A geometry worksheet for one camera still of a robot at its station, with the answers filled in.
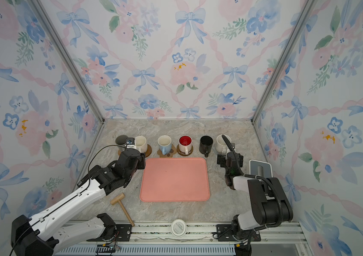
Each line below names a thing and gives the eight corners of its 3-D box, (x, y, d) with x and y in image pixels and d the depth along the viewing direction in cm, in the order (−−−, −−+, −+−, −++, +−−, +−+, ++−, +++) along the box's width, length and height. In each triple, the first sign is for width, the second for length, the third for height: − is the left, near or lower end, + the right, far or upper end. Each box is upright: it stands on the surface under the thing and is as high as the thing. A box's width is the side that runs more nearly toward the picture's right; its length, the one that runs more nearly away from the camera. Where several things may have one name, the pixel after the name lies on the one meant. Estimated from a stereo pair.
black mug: (195, 154, 103) (196, 146, 96) (202, 142, 109) (203, 133, 102) (206, 159, 101) (208, 151, 93) (212, 146, 107) (214, 138, 99)
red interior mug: (178, 157, 102) (178, 149, 95) (178, 143, 109) (178, 135, 102) (192, 157, 102) (192, 149, 95) (191, 143, 109) (192, 135, 102)
